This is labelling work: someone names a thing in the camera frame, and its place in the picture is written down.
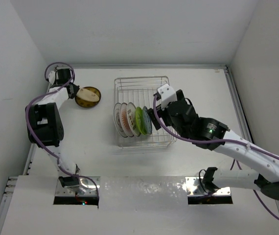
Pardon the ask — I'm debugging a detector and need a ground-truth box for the metal wire dish rack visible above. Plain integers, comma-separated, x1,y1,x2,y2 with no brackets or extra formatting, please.
114,76,177,148

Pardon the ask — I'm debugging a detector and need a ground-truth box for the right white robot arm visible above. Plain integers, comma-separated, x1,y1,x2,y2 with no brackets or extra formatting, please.
148,85,279,201

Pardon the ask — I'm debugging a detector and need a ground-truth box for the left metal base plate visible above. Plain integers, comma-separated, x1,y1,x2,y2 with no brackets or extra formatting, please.
55,176,100,197

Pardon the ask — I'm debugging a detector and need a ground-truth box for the white plate colourful print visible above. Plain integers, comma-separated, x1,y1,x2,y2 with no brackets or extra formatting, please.
127,102,140,137

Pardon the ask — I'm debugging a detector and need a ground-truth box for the dark grey blue plate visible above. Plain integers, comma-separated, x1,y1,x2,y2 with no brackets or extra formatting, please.
142,106,152,135

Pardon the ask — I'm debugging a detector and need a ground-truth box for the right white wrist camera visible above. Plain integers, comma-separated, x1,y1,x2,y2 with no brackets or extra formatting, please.
156,84,177,110

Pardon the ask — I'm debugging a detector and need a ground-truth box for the green plate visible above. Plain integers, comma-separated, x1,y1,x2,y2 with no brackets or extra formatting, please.
135,107,147,135

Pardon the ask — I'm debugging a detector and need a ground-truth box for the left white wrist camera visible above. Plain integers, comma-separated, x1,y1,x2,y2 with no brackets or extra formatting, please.
47,71,58,84

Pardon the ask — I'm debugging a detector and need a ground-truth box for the white plate orange flower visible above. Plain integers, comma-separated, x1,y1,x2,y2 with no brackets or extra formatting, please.
119,102,134,137

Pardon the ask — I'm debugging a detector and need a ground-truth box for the yellow gold patterned plate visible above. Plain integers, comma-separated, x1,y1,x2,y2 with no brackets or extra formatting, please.
75,87,101,108

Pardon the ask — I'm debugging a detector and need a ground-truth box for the beige cream plate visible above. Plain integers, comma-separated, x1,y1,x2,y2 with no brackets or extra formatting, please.
76,88,100,102

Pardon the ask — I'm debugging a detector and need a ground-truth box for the metal base plate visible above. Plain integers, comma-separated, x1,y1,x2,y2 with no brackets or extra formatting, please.
185,176,231,197
55,176,100,197

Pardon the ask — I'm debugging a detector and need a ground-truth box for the aluminium table frame rail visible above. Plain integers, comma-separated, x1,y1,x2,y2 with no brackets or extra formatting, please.
1,67,279,235

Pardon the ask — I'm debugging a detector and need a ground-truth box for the white plate dark pattern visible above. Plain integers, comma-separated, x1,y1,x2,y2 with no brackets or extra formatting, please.
113,103,127,138

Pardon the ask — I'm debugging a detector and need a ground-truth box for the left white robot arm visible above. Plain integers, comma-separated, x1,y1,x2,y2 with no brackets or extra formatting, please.
25,68,80,190

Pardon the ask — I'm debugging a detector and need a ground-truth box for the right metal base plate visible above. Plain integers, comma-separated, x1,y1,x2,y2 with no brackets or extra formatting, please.
185,176,231,197

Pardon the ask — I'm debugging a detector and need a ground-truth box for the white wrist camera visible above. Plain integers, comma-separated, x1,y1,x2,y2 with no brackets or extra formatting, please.
47,71,58,84
156,84,177,110

